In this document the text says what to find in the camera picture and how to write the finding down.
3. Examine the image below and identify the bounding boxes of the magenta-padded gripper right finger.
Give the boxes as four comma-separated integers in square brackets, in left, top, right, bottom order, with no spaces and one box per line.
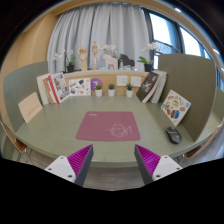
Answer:
[133,143,184,186]

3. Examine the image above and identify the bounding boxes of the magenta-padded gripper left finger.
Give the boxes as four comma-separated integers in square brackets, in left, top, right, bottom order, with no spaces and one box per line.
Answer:
[44,143,95,187]

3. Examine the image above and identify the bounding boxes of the dark grey computer mouse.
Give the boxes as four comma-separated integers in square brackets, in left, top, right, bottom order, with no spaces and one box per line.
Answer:
[165,126,183,145]

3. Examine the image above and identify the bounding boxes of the pink mouse pad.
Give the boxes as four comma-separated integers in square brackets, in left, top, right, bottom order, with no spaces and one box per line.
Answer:
[75,110,142,142]

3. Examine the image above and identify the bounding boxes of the wooden chair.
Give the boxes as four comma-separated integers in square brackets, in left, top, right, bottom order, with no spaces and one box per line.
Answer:
[0,119,33,164]
[181,121,224,164]

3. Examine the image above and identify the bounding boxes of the colourful sticker sheet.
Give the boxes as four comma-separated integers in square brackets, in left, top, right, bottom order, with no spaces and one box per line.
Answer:
[160,89,192,127]

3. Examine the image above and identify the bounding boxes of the beige wooden card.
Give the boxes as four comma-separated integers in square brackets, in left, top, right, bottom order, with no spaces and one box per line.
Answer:
[17,91,44,124]

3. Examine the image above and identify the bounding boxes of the white books beside dark book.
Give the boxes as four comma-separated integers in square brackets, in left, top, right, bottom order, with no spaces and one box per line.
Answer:
[149,70,169,105]

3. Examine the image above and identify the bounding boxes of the small succulent in white pot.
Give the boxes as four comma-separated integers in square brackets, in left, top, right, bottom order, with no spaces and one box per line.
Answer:
[94,84,104,98]
[107,83,116,98]
[125,82,134,98]

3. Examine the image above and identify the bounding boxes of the white illustrated card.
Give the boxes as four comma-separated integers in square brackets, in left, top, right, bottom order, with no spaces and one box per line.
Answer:
[68,77,92,97]

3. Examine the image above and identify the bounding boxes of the dark cover book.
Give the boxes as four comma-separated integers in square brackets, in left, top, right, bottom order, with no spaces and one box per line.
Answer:
[135,71,160,103]

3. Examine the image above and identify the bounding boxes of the white books stack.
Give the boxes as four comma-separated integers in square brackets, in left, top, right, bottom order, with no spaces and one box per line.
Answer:
[36,73,51,106]

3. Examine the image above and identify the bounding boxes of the round purple sign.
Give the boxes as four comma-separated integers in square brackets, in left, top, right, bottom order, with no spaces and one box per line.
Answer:
[90,77,103,96]

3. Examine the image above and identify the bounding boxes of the light wooden ledge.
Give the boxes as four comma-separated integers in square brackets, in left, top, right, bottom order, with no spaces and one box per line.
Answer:
[63,68,150,96]

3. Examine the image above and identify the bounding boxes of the black horse figurine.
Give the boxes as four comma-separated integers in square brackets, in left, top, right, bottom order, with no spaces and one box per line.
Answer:
[119,53,136,69]

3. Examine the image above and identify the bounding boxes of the wooden hand model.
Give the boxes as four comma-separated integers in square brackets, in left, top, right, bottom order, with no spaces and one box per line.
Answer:
[77,46,89,72]

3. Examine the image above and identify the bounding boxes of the pink horse figurine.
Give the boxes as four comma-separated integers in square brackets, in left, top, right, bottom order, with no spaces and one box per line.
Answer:
[102,53,119,71]

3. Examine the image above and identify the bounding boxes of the wooden mannequin figure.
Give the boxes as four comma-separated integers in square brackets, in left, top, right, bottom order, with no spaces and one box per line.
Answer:
[91,40,102,70]

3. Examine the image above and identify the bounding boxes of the grey curtain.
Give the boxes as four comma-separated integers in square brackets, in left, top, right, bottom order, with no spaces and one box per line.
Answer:
[46,3,151,73]

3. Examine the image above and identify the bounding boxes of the white wall socket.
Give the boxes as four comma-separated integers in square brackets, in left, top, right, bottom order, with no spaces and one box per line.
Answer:
[116,75,129,87]

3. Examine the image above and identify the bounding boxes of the window with dark frame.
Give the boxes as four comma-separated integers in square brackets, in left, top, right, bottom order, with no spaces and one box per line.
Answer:
[141,6,224,91]

